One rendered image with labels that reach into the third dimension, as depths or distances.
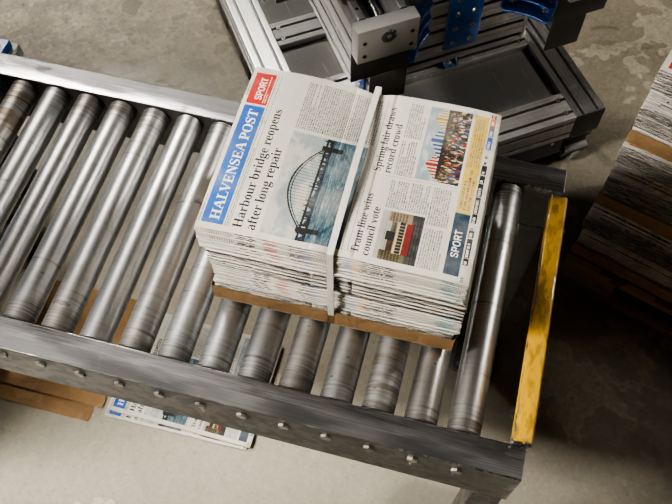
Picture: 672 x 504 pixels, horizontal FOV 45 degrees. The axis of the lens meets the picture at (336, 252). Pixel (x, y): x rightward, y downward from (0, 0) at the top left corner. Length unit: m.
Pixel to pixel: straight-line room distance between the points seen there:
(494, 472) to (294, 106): 0.59
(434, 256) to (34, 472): 1.34
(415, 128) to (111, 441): 1.23
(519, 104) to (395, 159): 1.21
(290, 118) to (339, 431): 0.46
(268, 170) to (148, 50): 1.66
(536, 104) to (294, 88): 1.19
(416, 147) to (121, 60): 1.71
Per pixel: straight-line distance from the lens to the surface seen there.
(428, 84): 2.31
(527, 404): 1.22
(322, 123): 1.16
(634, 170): 1.83
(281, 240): 1.06
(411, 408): 1.22
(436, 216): 1.08
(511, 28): 2.07
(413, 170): 1.12
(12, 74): 1.64
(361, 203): 1.09
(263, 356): 1.24
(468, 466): 1.19
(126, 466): 2.07
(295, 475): 2.00
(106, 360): 1.28
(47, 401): 2.17
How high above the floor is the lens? 1.94
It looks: 61 degrees down
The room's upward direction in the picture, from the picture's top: straight up
